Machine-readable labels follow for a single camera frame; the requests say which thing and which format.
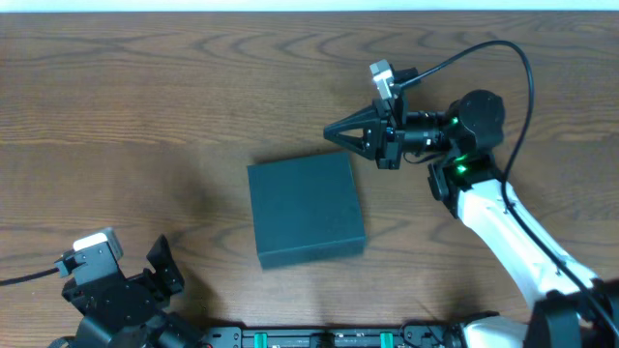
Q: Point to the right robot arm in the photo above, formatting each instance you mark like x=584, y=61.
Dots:
x=572, y=307

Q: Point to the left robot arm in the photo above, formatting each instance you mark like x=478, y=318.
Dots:
x=120, y=311

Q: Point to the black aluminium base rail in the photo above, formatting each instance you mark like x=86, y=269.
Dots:
x=410, y=335

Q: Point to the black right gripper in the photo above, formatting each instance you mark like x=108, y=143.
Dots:
x=383, y=127

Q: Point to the black gift box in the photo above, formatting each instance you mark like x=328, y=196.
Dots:
x=305, y=209

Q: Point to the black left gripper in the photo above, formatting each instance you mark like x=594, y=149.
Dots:
x=146, y=278

